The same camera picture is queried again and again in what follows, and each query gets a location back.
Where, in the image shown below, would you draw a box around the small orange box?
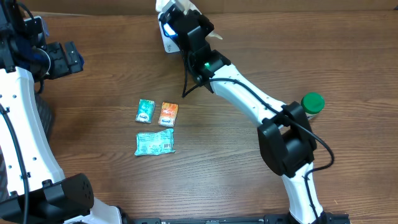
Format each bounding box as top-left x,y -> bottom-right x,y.
158,102 -> 178,128

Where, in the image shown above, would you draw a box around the small teal box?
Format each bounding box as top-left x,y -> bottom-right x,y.
136,99 -> 155,123

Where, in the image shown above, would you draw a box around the teal snack packet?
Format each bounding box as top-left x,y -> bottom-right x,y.
134,128 -> 175,156

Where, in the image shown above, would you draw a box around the green lid jar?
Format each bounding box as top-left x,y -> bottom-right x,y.
300,92 -> 325,119

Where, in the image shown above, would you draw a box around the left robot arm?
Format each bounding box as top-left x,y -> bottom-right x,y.
1,1 -> 129,223

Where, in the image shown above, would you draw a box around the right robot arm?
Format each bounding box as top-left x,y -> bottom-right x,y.
155,1 -> 326,223

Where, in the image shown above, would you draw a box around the white barcode scanner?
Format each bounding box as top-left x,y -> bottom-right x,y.
158,21 -> 180,54

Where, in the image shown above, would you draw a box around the brown cardboard backdrop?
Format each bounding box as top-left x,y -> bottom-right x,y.
23,0 -> 397,16

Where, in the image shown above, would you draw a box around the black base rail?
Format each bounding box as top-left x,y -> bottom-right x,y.
123,212 -> 351,224

